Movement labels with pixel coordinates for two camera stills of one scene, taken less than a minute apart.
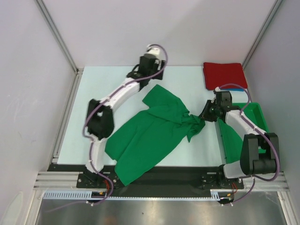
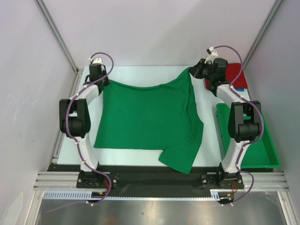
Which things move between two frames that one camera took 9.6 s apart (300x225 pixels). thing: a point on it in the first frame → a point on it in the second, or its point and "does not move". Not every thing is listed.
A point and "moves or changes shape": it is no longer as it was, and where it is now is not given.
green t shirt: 148,135 moves or changes shape
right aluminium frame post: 275,7 does not move
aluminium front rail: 264,181 does not move
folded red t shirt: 217,74 does not move
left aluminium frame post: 45,12 does not move
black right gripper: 205,114 → 195,71
